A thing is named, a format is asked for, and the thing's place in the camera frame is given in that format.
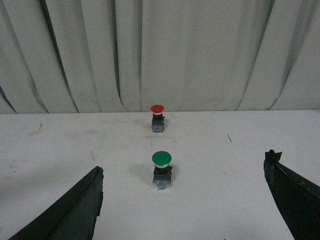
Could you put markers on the red push button switch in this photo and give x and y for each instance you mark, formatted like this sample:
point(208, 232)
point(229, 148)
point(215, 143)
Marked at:
point(157, 123)

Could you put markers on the green push button switch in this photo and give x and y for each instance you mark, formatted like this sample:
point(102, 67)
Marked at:
point(162, 172)

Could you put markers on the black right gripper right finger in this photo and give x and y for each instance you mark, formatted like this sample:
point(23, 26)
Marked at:
point(297, 198)

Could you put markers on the white pleated curtain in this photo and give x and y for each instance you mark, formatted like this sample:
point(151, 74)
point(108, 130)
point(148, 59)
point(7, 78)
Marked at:
point(103, 56)

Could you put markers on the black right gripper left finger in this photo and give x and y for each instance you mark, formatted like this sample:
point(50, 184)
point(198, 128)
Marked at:
point(73, 216)

